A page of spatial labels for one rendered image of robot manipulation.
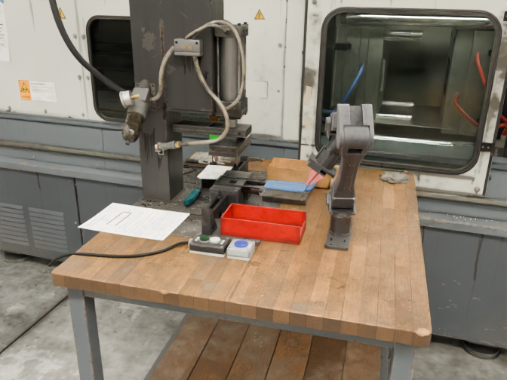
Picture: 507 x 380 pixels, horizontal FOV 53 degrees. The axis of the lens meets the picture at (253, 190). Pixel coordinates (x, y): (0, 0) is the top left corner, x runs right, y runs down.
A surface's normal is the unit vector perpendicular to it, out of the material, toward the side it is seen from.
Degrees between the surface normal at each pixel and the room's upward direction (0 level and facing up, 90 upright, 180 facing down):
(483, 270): 90
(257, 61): 90
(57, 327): 0
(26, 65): 90
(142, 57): 90
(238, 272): 0
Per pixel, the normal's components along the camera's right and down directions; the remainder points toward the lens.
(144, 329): 0.01, -0.93
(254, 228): -0.25, 0.36
